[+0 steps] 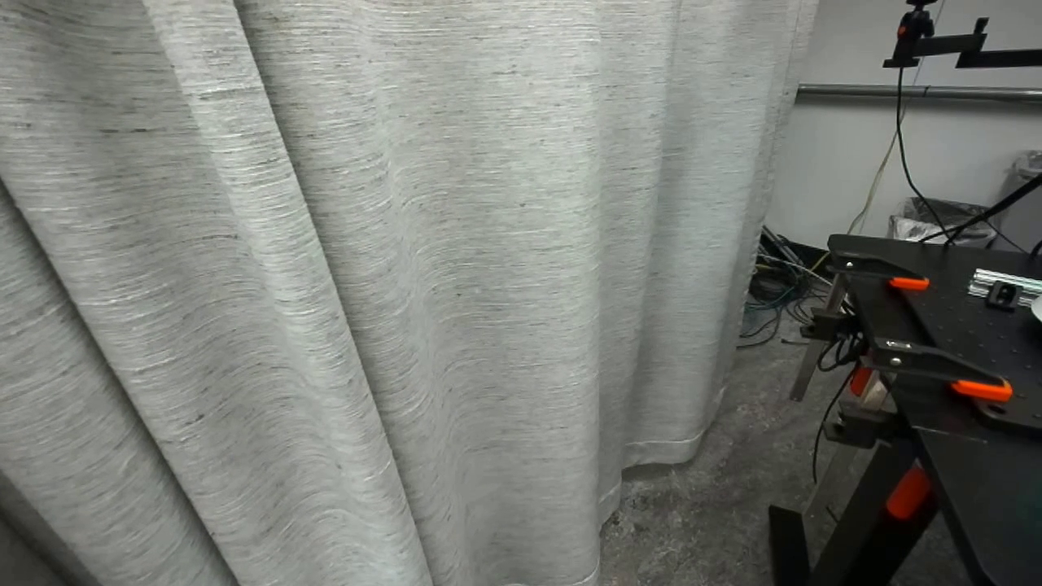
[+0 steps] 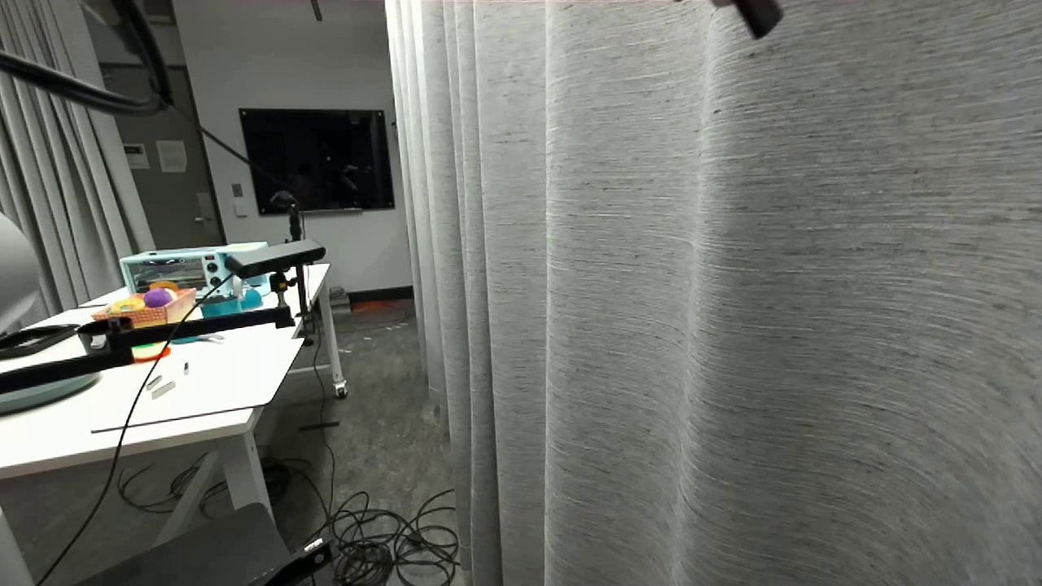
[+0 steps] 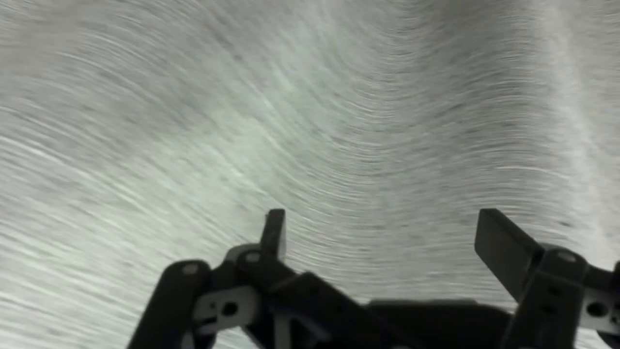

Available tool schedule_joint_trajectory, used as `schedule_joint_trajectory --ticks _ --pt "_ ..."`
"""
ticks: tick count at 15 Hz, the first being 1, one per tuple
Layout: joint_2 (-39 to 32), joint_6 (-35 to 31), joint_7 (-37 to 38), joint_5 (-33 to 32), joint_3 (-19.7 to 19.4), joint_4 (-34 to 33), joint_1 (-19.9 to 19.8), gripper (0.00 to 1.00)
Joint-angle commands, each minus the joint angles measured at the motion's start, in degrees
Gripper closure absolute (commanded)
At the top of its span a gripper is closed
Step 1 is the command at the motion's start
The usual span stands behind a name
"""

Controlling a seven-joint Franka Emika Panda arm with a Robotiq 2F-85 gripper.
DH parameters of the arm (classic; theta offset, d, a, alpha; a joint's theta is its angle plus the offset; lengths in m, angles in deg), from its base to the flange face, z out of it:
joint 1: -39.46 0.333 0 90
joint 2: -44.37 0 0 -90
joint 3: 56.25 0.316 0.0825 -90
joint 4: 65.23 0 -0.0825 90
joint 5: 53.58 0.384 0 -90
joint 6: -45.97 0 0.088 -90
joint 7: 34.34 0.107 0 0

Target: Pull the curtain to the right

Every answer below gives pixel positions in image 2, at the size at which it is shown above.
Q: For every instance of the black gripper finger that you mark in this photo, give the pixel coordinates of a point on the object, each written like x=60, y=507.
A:
x=756, y=13

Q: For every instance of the light grey fabric curtain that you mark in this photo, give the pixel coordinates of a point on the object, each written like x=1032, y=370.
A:
x=761, y=328

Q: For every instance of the white rounded robot arm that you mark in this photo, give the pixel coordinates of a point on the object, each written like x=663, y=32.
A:
x=18, y=271

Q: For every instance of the grey pleated curtain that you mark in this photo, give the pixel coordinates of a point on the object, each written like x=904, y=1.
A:
x=52, y=196

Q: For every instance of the black microphone stand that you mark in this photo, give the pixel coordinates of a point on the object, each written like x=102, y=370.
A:
x=283, y=206

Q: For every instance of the grey door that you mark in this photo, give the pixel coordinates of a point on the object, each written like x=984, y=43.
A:
x=179, y=206

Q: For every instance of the orange tray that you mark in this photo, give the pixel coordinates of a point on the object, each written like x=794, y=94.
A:
x=174, y=309

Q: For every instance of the white table with metal legs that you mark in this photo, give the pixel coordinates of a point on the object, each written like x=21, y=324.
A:
x=205, y=380

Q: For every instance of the purple toy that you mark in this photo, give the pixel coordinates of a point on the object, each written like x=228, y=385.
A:
x=158, y=296

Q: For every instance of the long black mounting bar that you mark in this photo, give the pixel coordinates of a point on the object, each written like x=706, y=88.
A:
x=165, y=329

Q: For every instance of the yellow toy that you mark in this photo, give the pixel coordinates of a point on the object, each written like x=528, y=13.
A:
x=123, y=308

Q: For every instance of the teal round base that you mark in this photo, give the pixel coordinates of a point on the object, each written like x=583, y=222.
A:
x=44, y=391

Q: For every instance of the black wall monitor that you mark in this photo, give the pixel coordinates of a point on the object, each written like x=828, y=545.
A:
x=317, y=162

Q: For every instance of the black bar camera on stand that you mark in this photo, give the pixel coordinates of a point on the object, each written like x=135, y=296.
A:
x=270, y=257

